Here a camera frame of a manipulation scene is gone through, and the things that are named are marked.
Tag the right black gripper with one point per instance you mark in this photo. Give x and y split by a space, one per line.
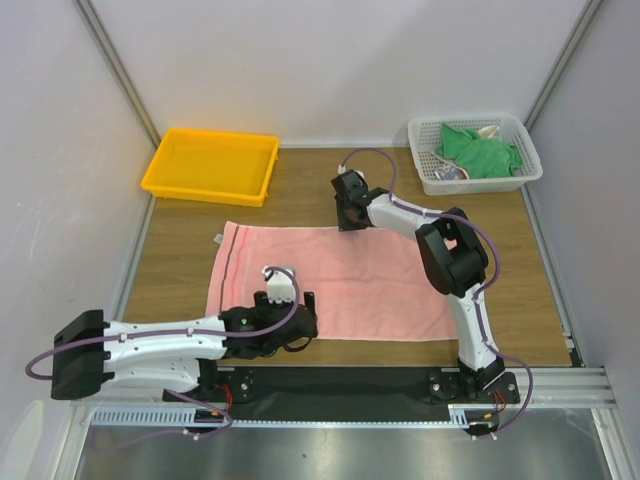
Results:
345 211

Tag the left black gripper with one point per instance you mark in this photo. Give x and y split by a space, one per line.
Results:
262 304

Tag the pink towel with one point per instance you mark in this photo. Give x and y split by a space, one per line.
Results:
369 284

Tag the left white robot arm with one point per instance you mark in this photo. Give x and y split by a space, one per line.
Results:
92 354

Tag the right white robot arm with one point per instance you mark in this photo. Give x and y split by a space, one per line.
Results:
453 259

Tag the patterned white cloth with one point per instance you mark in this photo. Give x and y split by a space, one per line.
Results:
447 170

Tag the yellow plastic tray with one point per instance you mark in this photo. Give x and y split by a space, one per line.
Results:
212 166

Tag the green towel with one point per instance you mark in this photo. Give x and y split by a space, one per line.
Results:
481 157

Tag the white plastic basket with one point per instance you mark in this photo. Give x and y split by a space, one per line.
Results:
424 137

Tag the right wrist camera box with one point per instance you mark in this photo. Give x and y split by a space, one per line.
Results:
345 172

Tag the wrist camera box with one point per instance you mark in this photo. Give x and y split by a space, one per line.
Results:
280 287
345 172

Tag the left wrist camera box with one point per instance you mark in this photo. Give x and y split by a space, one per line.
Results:
280 287

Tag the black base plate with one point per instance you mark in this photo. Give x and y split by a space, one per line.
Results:
344 394

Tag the aluminium frame rail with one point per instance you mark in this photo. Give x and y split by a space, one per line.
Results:
541 386

